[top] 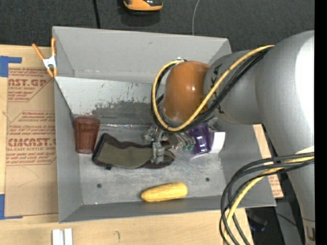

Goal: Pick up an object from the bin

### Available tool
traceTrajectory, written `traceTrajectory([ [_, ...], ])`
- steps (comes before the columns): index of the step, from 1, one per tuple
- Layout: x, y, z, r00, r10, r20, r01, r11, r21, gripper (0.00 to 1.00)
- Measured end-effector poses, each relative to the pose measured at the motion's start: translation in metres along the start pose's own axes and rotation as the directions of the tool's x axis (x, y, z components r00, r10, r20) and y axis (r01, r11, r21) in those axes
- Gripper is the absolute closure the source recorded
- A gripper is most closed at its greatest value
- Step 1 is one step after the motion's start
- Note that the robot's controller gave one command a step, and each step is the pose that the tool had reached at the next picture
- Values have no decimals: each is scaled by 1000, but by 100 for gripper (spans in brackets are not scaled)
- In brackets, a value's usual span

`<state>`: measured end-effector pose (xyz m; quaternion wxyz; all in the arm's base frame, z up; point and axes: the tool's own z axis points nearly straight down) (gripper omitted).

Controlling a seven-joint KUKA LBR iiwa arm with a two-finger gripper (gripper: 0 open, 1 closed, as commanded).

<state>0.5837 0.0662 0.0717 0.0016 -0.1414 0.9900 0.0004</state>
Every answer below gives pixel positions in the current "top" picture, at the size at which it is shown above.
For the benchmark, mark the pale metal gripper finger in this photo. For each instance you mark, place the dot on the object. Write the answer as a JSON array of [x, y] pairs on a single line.
[[161, 154], [155, 152]]

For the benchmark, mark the olive green and brown cloth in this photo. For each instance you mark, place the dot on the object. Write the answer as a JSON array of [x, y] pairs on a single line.
[[120, 154]]

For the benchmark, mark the yellow toy corn cob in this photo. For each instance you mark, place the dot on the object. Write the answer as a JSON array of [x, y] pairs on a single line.
[[164, 192]]

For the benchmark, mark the purple and white packet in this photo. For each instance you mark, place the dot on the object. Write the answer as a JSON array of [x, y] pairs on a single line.
[[201, 139]]

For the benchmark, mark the brown ribbed plastic cup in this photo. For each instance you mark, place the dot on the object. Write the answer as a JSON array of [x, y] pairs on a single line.
[[86, 134]]

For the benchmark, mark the grey metal bin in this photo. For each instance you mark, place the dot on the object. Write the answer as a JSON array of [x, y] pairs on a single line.
[[127, 60]]

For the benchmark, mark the brown cardboard board, red print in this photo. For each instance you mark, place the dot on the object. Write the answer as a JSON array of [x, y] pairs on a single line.
[[30, 126]]

